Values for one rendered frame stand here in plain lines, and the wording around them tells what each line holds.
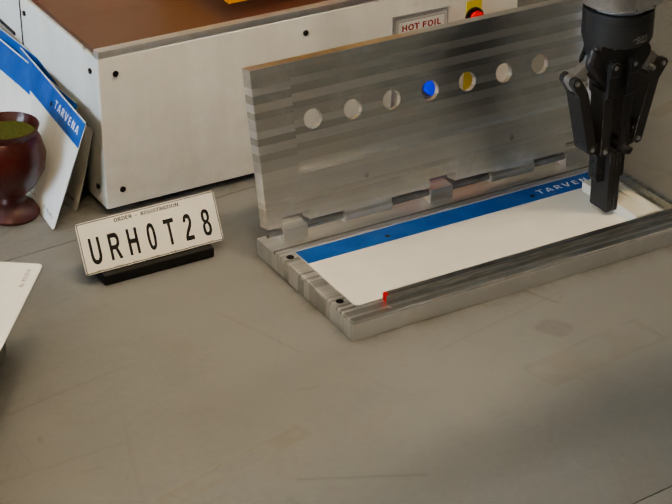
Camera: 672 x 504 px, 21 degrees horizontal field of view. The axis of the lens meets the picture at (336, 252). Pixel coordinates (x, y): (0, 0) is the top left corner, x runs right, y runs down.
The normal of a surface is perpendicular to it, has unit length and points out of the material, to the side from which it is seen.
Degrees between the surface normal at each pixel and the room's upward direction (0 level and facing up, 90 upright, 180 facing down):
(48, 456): 0
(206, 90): 90
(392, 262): 0
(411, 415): 0
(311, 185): 79
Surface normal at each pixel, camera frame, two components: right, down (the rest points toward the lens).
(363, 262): 0.00, -0.88
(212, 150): 0.50, 0.42
